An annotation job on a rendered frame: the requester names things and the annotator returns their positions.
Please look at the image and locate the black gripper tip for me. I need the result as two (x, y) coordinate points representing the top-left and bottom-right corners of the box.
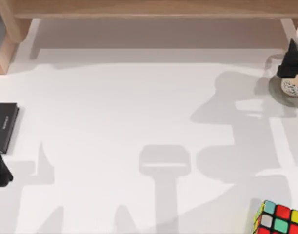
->
(0, 126), (14, 189)

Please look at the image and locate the pale wooden shelf unit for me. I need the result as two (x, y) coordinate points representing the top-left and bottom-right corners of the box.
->
(0, 0), (298, 75)

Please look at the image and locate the grey round coaster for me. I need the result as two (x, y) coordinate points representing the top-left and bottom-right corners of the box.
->
(268, 74), (298, 108)

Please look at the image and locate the black book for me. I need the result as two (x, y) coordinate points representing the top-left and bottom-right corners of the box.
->
(0, 102), (20, 155)

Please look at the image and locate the white black-speckled cup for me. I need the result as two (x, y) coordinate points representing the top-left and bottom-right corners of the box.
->
(281, 77), (298, 98)

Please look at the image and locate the multicoloured puzzle cube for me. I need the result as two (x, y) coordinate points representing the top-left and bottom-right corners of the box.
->
(253, 199), (298, 234)

